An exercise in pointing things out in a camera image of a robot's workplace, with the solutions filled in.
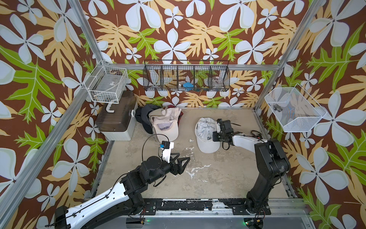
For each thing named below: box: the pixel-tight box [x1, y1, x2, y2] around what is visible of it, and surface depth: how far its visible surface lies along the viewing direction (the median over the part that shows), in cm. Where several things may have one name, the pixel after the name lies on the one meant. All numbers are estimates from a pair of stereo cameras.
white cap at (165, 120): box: [148, 106, 182, 143], surface depth 103 cm
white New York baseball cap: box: [194, 117, 221, 154], surface depth 103 cm
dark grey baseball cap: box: [140, 104, 163, 135], surface depth 100 cm
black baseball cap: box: [135, 106, 143, 124], surface depth 104 cm
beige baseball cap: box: [148, 107, 166, 119], surface depth 102 cm
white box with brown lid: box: [95, 90, 139, 141], surface depth 95 cm
